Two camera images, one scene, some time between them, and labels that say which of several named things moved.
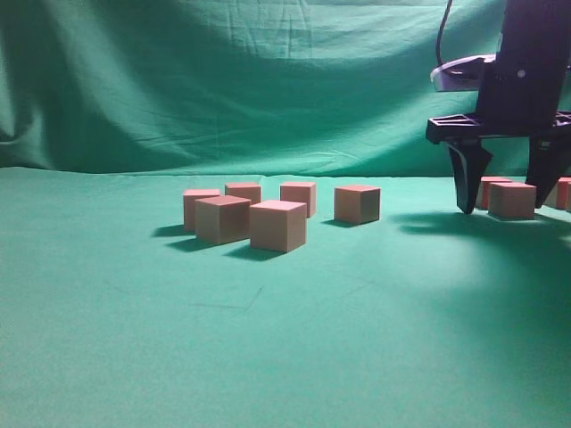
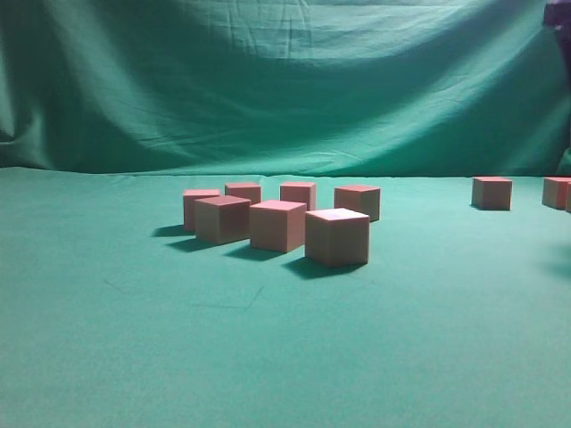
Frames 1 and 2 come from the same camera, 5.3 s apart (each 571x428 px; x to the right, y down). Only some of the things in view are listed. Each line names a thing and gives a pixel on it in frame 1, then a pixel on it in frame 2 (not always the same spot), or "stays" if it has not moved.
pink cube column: (357, 203) stays
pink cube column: (302, 193) stays
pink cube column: (222, 218) stays
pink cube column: (512, 201) → (337, 237)
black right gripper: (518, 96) → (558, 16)
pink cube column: (189, 198) stays
